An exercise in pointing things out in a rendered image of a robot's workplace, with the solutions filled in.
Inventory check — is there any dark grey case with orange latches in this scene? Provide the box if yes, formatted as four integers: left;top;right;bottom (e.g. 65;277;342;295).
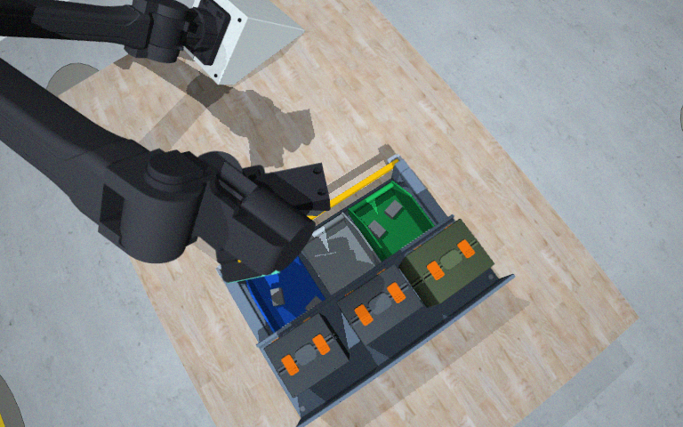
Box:
264;313;350;398
337;264;423;346

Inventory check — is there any green open bin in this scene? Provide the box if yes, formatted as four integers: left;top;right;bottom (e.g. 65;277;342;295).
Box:
349;182;435;261

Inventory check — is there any blue bin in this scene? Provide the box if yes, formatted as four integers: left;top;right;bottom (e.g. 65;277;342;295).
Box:
245;256;325;334

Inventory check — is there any olive green case with orange latches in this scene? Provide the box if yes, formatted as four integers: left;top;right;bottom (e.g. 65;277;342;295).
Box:
398;219;494;308

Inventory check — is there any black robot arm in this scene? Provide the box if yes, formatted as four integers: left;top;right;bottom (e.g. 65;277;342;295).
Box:
0;0;331;276

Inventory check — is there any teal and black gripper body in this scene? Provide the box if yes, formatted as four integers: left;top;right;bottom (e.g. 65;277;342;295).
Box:
215;165;265;283

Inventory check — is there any yellow long thin bar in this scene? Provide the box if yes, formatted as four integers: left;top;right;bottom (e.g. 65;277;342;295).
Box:
330;159;398;208

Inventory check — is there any grey open bin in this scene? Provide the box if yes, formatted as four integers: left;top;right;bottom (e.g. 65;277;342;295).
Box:
302;214;382;295

